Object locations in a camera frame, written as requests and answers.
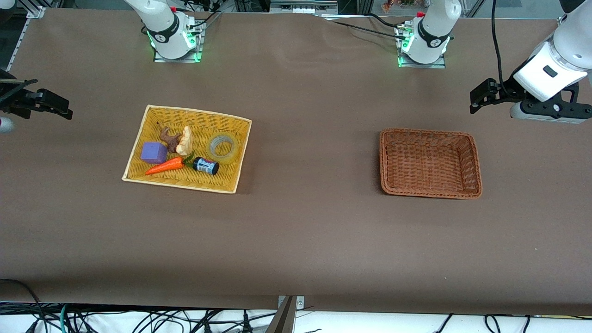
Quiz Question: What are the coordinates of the clear yellowish tape roll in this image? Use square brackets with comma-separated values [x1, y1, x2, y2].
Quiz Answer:
[209, 134, 239, 163]

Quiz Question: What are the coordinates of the brown wicker basket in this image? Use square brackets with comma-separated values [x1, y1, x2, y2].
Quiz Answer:
[379, 128, 483, 199]

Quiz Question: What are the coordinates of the purple foam cube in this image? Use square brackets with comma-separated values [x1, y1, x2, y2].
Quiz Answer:
[140, 142, 168, 165]

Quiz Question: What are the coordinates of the brown ginger root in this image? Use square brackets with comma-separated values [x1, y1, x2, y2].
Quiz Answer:
[156, 121, 182, 154]

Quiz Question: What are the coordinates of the orange toy carrot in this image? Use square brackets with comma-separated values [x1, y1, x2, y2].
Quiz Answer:
[145, 155, 197, 176]

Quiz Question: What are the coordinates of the beige ginger piece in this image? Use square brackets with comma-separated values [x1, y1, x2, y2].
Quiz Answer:
[176, 125, 194, 156]

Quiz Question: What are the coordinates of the small black blue-label bottle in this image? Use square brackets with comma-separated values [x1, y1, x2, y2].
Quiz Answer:
[192, 156, 220, 176]

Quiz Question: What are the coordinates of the yellow wicker basket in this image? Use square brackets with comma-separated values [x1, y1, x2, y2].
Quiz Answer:
[122, 105, 253, 194]

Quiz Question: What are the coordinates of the grey control box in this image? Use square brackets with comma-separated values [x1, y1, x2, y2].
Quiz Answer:
[269, 0, 339, 14]

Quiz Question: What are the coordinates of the dark grey angled bar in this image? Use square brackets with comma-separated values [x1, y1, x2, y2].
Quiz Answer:
[265, 296, 297, 333]

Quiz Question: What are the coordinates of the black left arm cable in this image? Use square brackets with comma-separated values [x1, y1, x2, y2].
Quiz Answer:
[491, 0, 506, 88]

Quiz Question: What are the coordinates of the aluminium frame rail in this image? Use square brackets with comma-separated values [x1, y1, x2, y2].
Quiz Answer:
[0, 5, 47, 88]

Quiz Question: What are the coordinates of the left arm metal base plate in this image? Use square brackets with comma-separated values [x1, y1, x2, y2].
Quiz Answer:
[395, 23, 447, 69]

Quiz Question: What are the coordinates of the black cable on table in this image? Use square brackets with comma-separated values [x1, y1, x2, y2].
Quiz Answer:
[319, 13, 410, 42]

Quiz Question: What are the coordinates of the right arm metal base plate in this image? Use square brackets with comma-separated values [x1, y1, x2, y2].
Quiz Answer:
[153, 21, 204, 63]

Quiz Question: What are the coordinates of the black looping floor cable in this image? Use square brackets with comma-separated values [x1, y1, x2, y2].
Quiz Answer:
[0, 278, 47, 333]

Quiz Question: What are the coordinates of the metal table edge bracket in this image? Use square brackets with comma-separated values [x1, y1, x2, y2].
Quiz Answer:
[277, 295, 305, 311]

